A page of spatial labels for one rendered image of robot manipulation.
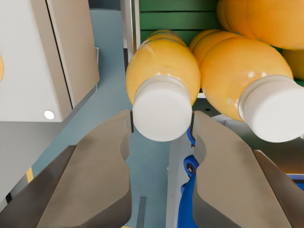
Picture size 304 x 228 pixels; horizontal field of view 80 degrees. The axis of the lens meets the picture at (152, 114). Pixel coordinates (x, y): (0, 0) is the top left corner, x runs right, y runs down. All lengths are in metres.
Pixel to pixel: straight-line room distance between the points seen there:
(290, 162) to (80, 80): 0.27
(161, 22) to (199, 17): 0.06
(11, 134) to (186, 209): 0.54
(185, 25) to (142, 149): 1.36
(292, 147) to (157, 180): 1.60
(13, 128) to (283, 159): 0.64
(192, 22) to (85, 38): 0.18
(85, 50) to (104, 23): 1.07
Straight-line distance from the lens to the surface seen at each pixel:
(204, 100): 0.36
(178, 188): 0.47
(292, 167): 0.29
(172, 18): 0.32
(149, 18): 0.32
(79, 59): 0.19
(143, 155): 1.64
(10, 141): 0.67
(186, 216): 0.26
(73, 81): 0.17
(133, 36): 0.24
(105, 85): 1.35
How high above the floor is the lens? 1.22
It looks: 61 degrees down
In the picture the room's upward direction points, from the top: 174 degrees counter-clockwise
